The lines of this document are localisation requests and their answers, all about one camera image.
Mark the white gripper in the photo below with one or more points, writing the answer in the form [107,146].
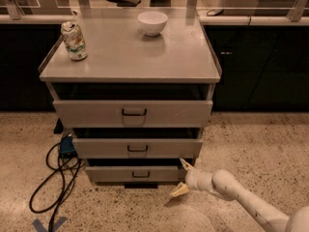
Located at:
[192,179]

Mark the grey bottom drawer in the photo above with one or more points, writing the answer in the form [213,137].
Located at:
[135,174]

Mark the grey drawer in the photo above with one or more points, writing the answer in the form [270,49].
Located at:
[135,174]
[97,148]
[133,114]

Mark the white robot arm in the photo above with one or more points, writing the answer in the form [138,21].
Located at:
[224,185]

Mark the grey drawer cabinet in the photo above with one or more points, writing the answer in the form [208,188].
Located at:
[124,64]

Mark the grey middle drawer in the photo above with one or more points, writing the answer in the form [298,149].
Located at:
[97,148]

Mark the grey top drawer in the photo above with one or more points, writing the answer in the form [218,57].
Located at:
[133,114]

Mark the blue power box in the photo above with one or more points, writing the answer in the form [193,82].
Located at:
[66,147]

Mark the white bowl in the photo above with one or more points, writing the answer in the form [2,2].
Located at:
[152,23]

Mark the crushed drink can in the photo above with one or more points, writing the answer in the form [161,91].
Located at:
[74,41]

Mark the black chair armrest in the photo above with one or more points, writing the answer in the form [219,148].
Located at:
[126,3]

